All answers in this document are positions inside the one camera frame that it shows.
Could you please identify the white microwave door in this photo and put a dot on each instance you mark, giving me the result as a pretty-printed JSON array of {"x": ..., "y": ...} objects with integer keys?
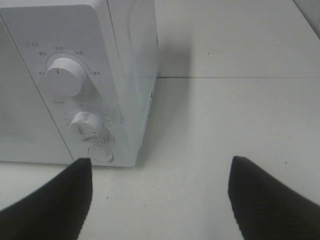
[{"x": 28, "y": 132}]

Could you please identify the round white door button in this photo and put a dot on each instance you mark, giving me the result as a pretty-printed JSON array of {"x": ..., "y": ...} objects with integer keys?
[{"x": 100, "y": 154}]

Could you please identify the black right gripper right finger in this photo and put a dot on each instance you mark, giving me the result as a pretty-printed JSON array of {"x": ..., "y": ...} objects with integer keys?
[{"x": 266, "y": 209}]

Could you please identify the white microwave oven body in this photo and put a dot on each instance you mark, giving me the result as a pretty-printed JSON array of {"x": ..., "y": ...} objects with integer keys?
[{"x": 116, "y": 42}]

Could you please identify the white microwave knob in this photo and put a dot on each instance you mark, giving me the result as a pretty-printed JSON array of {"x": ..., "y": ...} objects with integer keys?
[
  {"x": 86, "y": 125},
  {"x": 65, "y": 77}
]

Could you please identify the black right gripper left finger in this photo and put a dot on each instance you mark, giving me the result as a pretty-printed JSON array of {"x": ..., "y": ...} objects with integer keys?
[{"x": 55, "y": 211}]

